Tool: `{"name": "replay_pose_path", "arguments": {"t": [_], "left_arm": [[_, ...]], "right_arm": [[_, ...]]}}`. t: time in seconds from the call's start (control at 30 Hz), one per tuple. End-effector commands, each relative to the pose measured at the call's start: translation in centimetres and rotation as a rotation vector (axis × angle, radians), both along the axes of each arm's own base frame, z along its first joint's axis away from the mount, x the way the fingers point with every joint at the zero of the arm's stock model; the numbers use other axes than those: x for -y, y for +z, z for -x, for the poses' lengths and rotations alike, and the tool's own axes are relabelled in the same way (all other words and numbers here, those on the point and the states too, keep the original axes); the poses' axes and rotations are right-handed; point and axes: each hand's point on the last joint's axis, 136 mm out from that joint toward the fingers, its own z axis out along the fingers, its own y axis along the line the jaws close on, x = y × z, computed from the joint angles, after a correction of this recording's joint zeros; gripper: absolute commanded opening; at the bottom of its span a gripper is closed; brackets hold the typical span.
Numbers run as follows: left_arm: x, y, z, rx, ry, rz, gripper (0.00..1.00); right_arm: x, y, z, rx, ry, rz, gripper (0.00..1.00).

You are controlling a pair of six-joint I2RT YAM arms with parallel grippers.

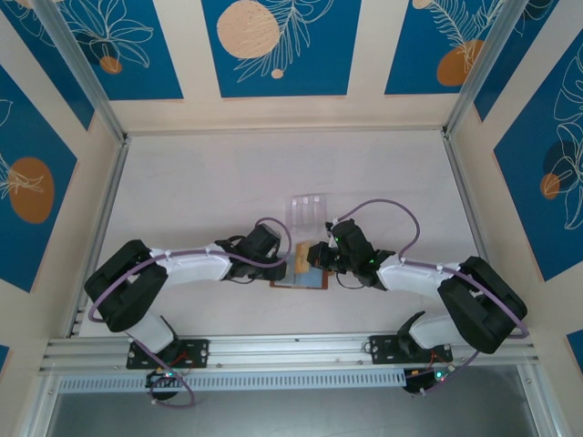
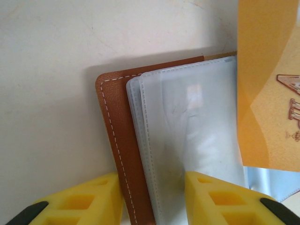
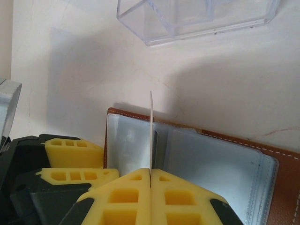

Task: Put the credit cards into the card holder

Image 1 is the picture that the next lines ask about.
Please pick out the brown leather card holder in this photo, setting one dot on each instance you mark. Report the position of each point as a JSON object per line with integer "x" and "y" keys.
{"x": 314, "y": 280}

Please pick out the clear acrylic card stand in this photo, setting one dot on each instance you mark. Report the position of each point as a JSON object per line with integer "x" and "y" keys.
{"x": 305, "y": 218}

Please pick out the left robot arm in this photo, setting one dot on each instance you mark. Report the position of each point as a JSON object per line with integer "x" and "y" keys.
{"x": 196, "y": 264}

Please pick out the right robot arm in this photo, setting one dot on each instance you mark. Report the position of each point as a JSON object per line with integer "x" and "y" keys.
{"x": 410, "y": 275}

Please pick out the aluminium front rail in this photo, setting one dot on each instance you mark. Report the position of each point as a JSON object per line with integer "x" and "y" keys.
{"x": 291, "y": 352}

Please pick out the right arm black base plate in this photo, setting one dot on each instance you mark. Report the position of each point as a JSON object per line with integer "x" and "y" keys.
{"x": 380, "y": 348}

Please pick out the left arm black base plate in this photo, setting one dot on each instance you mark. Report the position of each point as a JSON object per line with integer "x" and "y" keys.
{"x": 200, "y": 352}

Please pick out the aluminium side rail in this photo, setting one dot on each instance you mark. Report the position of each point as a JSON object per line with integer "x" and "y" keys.
{"x": 109, "y": 200}
{"x": 469, "y": 205}

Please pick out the blue floral wall panel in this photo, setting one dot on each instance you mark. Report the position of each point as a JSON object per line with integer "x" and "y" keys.
{"x": 27, "y": 114}
{"x": 524, "y": 205}
{"x": 50, "y": 68}
{"x": 410, "y": 54}
{"x": 319, "y": 68}
{"x": 514, "y": 54}
{"x": 136, "y": 54}

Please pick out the aluminium upright post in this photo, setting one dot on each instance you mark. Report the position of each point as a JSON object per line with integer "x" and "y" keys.
{"x": 82, "y": 68}
{"x": 480, "y": 68}

